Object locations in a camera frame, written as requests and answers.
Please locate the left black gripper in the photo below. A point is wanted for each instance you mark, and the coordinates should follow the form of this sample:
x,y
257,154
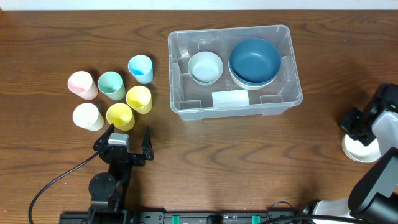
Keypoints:
x,y
125,157

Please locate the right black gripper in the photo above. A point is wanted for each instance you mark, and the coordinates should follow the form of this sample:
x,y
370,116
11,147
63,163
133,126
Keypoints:
x,y
354,130

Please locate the white small bowl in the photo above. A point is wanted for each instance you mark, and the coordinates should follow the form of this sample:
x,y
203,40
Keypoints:
x,y
358,152

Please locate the light grey small bowl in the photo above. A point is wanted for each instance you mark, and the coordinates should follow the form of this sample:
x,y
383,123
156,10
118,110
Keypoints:
x,y
205,68

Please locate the dark blue bowl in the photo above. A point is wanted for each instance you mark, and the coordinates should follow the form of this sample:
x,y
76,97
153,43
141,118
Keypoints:
x,y
255,61
240,79

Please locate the beige large bowl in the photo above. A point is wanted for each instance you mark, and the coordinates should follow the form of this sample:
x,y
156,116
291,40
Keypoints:
x,y
248,86

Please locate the clear plastic storage container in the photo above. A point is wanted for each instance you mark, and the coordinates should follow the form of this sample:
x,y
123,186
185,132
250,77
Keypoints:
x,y
224,98

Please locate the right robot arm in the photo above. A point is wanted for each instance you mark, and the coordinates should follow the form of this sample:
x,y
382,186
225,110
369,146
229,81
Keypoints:
x,y
373,198

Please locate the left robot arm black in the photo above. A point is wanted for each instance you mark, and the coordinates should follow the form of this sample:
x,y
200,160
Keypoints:
x,y
108,190

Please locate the yellow plastic cup lower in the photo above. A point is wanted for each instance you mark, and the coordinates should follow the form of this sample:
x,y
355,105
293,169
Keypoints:
x,y
121,115

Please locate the yellow plastic cup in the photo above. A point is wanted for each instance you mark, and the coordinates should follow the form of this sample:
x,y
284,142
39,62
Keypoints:
x,y
139,98
121,115

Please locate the yellow plastic cup upper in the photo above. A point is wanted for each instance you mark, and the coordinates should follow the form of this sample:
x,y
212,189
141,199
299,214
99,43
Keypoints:
x,y
139,98

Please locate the white plastic cup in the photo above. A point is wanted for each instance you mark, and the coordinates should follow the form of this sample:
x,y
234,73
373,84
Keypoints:
x,y
88,116

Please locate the green plastic cup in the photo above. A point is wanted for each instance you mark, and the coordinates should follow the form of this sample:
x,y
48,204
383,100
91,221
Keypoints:
x,y
111,84

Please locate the pink plastic cup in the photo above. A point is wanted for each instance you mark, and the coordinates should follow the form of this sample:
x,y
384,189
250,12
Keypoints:
x,y
82,84

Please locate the blue plastic cup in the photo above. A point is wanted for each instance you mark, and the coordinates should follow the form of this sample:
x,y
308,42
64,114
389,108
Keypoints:
x,y
141,67

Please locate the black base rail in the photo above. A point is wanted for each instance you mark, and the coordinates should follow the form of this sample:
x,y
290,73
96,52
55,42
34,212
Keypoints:
x,y
159,217

